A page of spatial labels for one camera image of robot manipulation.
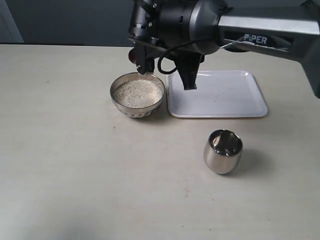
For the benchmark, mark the steel bowl of rice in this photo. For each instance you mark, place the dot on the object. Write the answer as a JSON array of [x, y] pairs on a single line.
[[137, 96]]

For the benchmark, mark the shiny steel cup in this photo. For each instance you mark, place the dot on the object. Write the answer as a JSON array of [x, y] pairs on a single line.
[[222, 151]]

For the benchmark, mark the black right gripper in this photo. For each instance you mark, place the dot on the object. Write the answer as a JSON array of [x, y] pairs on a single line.
[[158, 25]]

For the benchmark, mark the white rectangular tray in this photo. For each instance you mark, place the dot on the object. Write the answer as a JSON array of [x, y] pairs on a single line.
[[219, 94]]

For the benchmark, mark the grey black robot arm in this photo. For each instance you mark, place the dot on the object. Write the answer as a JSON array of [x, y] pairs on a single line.
[[291, 33]]

